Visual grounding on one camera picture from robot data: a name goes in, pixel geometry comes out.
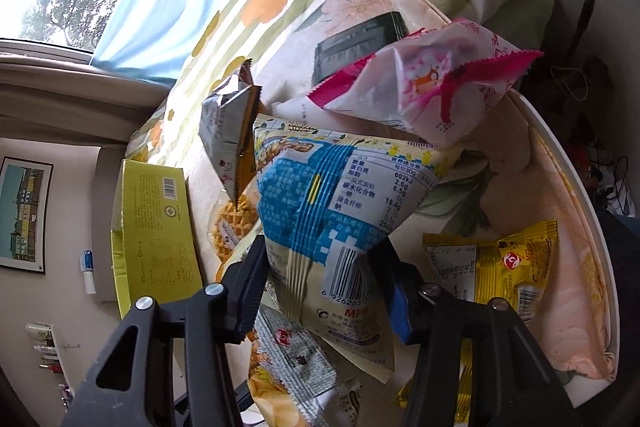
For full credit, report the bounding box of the row of toiletry bottles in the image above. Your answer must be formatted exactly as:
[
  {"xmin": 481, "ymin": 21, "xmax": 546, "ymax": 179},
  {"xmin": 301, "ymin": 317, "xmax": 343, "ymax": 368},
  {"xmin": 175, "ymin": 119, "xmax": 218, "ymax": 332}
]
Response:
[{"xmin": 25, "ymin": 322, "xmax": 68, "ymax": 375}]

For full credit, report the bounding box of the blue white snack packet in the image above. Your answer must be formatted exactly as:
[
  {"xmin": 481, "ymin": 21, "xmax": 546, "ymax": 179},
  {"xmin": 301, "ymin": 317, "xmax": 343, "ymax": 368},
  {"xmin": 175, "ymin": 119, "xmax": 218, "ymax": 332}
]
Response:
[{"xmin": 252, "ymin": 114, "xmax": 463, "ymax": 385}]

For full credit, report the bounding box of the dark green packet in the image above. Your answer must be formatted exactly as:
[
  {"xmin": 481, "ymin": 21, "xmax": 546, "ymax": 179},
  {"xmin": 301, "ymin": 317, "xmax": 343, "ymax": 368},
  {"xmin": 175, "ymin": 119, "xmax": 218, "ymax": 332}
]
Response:
[{"xmin": 312, "ymin": 11, "xmax": 408, "ymax": 86}]

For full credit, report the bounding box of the yellow green cardboard box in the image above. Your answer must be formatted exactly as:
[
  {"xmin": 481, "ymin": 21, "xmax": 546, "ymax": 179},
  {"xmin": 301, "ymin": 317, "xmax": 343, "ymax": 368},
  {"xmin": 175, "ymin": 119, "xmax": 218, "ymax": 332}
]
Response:
[{"xmin": 111, "ymin": 158, "xmax": 206, "ymax": 320}]

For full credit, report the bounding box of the framed wall picture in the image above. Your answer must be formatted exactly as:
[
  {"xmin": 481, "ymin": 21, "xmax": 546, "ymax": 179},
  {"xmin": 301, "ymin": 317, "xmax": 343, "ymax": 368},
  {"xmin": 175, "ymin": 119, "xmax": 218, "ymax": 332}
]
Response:
[{"xmin": 0, "ymin": 156, "xmax": 54, "ymax": 275}]

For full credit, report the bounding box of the blue white bottle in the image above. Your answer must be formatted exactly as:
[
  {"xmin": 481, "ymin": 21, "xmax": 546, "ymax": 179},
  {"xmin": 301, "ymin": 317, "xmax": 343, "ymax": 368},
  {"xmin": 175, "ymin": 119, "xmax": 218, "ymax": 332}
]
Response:
[{"xmin": 80, "ymin": 249, "xmax": 97, "ymax": 295}]

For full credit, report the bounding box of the dark cable tangle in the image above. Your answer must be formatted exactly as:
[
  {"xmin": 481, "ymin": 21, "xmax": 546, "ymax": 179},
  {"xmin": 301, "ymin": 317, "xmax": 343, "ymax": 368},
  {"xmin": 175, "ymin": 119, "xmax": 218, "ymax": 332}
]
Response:
[{"xmin": 550, "ymin": 67, "xmax": 640, "ymax": 218}]

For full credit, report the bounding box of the grey brown snack packet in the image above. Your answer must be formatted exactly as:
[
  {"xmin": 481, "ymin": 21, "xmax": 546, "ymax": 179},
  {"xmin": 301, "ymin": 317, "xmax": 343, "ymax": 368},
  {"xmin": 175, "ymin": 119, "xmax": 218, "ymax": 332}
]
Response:
[{"xmin": 200, "ymin": 57, "xmax": 263, "ymax": 202}]

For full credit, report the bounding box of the yellow grey snack packet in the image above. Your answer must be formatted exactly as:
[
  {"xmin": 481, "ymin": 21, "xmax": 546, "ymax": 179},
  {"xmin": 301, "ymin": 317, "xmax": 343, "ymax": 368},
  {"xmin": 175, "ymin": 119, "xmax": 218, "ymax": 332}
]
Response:
[
  {"xmin": 247, "ymin": 307, "xmax": 366, "ymax": 427},
  {"xmin": 422, "ymin": 219, "xmax": 558, "ymax": 323}
]

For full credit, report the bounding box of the clear waffle packet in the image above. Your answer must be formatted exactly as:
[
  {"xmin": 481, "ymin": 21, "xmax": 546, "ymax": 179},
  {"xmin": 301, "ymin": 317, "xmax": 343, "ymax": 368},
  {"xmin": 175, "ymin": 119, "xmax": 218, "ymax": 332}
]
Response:
[{"xmin": 207, "ymin": 192, "xmax": 263, "ymax": 268}]

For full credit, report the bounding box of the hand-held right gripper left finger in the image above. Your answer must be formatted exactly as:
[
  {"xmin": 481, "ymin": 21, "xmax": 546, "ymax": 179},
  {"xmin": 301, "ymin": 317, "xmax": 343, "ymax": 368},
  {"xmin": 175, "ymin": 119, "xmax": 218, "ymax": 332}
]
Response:
[{"xmin": 60, "ymin": 234, "xmax": 271, "ymax": 427}]

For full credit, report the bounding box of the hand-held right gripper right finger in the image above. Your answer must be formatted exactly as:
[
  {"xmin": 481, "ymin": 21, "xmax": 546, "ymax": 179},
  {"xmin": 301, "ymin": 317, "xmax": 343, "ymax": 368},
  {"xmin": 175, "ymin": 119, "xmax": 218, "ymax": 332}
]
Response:
[{"xmin": 366, "ymin": 238, "xmax": 585, "ymax": 427}]

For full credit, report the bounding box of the pink white snack packet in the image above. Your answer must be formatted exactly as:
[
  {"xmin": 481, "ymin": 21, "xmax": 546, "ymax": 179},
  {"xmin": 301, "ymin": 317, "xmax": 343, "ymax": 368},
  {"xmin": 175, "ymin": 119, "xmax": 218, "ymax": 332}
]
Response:
[{"xmin": 307, "ymin": 19, "xmax": 545, "ymax": 150}]

